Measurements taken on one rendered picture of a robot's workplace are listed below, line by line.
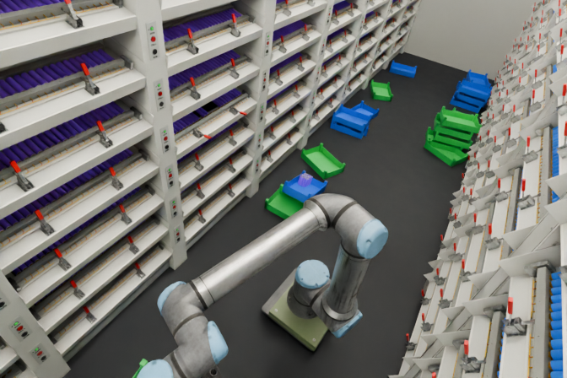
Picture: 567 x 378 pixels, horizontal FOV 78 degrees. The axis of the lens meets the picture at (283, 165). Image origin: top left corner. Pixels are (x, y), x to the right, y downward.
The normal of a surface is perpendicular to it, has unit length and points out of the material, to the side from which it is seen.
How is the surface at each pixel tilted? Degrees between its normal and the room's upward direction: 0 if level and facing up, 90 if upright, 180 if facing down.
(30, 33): 15
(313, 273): 5
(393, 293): 0
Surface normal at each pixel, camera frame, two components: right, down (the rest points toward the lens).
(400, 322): 0.11, -0.76
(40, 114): 0.33, -0.62
